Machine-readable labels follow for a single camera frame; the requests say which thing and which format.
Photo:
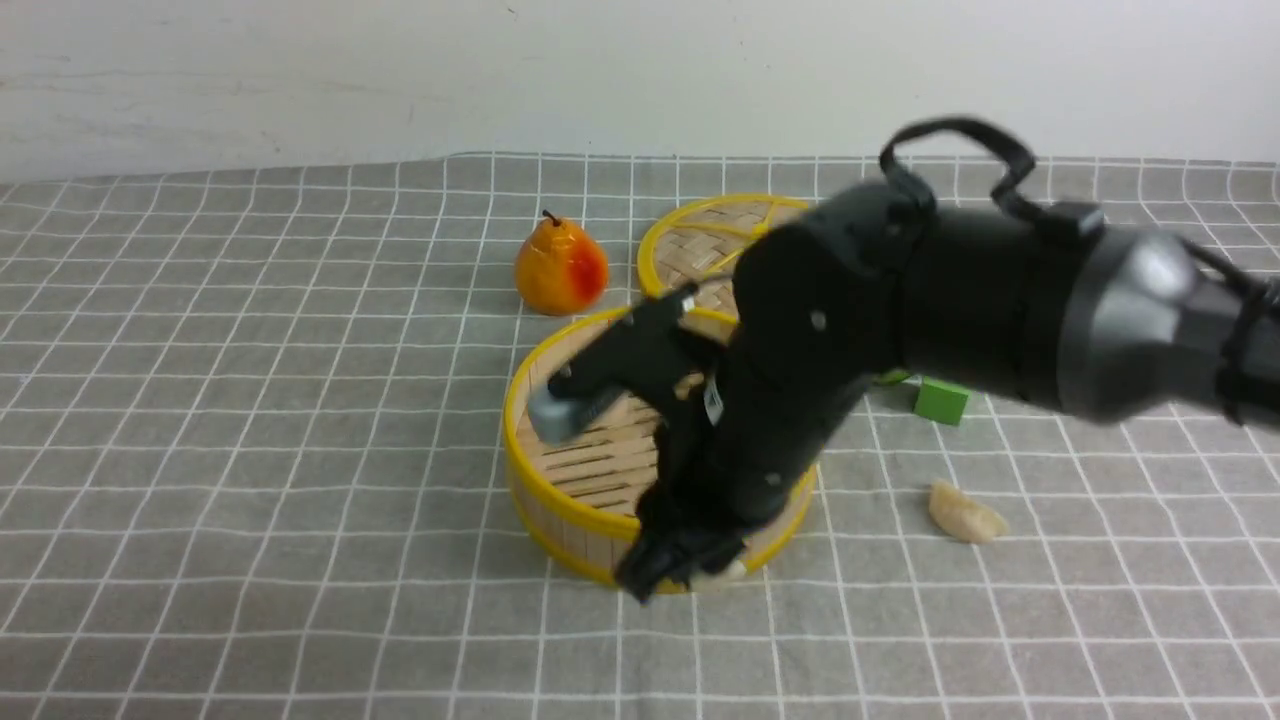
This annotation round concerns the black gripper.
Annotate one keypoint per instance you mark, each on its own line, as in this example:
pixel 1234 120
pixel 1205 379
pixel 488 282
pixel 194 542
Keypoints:
pixel 814 331

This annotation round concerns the cream dumpling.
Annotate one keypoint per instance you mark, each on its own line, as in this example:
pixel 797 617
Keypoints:
pixel 730 573
pixel 961 517

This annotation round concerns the cream dumpling bottom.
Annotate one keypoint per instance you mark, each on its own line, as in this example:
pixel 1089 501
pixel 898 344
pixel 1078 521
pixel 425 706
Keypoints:
pixel 730 573

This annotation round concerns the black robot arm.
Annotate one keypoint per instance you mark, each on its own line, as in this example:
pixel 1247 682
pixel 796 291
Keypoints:
pixel 1050 306

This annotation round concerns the round bamboo steamer tray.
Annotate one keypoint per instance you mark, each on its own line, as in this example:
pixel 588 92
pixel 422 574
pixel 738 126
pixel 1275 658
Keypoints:
pixel 577 500

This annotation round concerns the woven bamboo steamer lid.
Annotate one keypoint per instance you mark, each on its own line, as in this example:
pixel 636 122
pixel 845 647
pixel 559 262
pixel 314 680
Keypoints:
pixel 707 237

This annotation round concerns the green wooden cube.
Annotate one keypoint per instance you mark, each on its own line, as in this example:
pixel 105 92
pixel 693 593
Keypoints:
pixel 941 402

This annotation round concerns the orange toy pear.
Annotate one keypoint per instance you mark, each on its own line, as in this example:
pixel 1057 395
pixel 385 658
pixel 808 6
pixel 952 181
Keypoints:
pixel 560 270

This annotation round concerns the grey checked tablecloth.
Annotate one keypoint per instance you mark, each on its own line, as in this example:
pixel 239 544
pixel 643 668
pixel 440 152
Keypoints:
pixel 252 470

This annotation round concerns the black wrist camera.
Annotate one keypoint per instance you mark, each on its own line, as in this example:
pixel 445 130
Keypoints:
pixel 646 351

